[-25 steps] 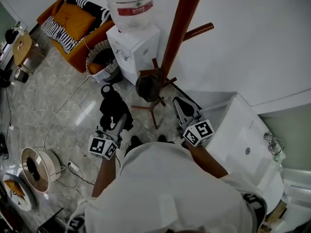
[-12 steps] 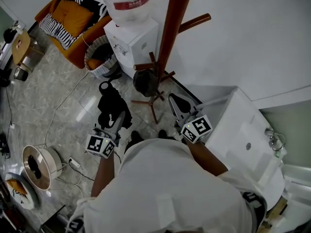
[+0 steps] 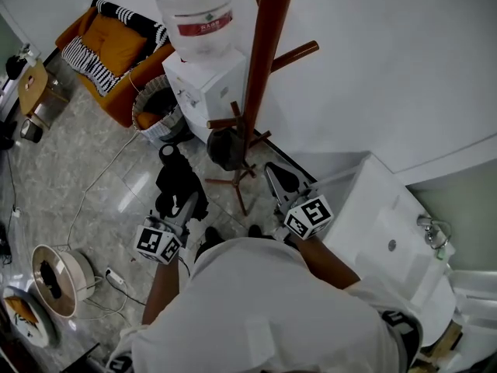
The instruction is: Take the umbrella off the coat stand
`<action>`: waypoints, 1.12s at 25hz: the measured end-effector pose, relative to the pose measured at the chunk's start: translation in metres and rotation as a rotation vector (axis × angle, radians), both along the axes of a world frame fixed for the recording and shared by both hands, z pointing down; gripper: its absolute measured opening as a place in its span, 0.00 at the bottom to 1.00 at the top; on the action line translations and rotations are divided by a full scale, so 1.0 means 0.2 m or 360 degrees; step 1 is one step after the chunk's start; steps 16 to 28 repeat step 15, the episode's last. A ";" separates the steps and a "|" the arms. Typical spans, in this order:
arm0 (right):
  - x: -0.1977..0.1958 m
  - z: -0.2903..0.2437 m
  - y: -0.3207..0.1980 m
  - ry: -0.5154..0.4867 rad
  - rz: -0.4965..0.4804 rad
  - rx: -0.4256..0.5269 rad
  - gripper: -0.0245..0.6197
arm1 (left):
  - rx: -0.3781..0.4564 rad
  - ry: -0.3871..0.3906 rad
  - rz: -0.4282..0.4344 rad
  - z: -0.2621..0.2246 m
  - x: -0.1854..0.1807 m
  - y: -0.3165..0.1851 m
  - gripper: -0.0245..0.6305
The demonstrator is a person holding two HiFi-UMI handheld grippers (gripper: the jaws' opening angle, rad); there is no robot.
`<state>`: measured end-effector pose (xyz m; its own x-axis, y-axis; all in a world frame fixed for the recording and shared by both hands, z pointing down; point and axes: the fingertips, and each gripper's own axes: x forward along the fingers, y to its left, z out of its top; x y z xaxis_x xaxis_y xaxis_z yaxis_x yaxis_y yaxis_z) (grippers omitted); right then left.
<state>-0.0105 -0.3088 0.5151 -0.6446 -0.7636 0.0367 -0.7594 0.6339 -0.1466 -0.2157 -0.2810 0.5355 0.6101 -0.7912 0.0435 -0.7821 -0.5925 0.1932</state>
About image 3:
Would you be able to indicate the woven laundry basket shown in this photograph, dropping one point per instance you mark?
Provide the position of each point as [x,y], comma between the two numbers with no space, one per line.
[155,103]

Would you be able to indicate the person's white shirt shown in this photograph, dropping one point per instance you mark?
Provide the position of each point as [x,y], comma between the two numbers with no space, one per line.
[272,309]

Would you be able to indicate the clear water bottle red label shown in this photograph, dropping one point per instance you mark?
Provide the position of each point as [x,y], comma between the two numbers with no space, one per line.
[194,14]

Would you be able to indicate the person's right forearm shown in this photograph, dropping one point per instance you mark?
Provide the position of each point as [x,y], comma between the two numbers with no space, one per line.
[326,260]

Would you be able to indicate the white water dispenser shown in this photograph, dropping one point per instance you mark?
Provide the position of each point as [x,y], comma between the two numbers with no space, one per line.
[217,91]

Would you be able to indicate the orange cushion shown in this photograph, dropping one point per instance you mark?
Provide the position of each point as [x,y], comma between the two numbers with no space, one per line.
[112,45]

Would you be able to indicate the round white drum container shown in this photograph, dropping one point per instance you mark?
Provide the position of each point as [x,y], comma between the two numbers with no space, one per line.
[74,270]

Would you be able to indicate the black white striped blanket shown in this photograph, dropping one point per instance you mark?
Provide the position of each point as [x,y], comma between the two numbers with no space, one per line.
[87,60]

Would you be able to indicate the white power strip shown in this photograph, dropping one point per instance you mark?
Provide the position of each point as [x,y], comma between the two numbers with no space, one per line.
[115,275]

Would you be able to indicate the black hanging pouch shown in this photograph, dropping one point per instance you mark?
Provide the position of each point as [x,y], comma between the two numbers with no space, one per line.
[225,150]

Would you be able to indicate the round white tray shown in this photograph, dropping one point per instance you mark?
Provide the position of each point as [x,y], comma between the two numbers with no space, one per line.
[27,317]

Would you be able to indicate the black umbrella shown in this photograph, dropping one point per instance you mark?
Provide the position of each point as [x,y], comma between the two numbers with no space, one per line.
[176,177]

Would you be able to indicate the small black bin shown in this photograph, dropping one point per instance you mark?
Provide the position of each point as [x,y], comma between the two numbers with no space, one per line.
[31,130]

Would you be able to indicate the brown wooden coat stand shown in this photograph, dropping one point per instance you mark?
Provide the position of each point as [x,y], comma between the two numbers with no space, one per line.
[259,53]

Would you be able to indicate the person's black right shoe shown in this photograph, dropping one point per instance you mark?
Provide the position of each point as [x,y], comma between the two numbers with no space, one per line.
[255,231]

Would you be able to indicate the white toilet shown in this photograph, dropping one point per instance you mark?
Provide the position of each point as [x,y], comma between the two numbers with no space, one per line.
[475,305]

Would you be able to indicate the person's black shoe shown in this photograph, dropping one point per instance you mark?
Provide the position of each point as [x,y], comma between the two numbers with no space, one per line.
[255,231]
[209,241]

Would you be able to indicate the wooden side table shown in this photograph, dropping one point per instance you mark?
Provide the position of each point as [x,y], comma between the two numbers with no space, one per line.
[33,86]

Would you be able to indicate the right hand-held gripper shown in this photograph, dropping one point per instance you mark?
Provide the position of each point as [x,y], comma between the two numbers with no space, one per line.
[308,218]

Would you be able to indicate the white sink cabinet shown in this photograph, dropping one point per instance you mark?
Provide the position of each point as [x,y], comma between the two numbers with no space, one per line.
[388,216]

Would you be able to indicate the person's black left shoe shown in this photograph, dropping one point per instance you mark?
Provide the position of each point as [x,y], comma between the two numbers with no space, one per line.
[209,241]

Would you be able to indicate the black bag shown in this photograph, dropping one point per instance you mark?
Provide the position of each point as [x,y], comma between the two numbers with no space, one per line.
[15,66]

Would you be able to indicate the chrome faucet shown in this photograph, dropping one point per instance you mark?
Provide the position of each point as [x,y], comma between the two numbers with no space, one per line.
[433,227]

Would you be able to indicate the person's left forearm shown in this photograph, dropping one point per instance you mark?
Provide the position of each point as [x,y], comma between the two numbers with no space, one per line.
[163,290]

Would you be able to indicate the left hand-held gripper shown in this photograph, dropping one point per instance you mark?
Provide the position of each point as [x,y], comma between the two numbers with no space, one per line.
[157,243]

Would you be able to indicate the orange armchair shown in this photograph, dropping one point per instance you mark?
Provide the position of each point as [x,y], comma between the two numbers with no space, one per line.
[116,95]

